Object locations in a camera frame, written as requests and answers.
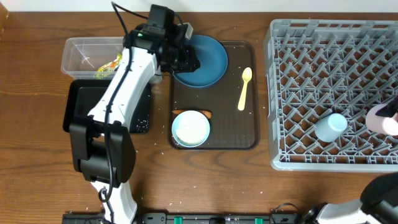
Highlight clear plastic waste bin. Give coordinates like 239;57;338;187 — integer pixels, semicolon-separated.
61;37;126;86

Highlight light blue plastic cup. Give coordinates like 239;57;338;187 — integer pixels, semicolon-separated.
315;113;348;142

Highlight orange carrot piece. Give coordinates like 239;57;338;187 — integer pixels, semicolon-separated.
172;110;212;119

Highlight black waste tray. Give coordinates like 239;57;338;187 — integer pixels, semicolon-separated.
63;79;151;134

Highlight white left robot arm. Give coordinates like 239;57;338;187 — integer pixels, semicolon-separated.
68;4;200;223

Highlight yellow green snack wrapper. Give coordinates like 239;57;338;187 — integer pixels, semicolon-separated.
93;54;122;80

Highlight dark brown serving tray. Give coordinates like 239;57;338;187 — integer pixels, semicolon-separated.
170;41;260;150

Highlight grey dishwasher rack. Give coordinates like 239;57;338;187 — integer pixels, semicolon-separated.
264;19;397;172

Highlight yellow plastic spoon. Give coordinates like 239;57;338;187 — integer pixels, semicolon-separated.
238;67;252;111

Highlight dark blue plate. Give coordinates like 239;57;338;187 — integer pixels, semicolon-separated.
174;35;228;88

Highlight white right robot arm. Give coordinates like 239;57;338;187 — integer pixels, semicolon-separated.
300;98;397;223

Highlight light blue bowl with rice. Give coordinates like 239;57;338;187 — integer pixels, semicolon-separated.
171;110;211;147

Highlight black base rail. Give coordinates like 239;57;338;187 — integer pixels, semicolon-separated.
61;203;317;224

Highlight pink plastic cup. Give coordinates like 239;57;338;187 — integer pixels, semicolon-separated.
366;104;397;136

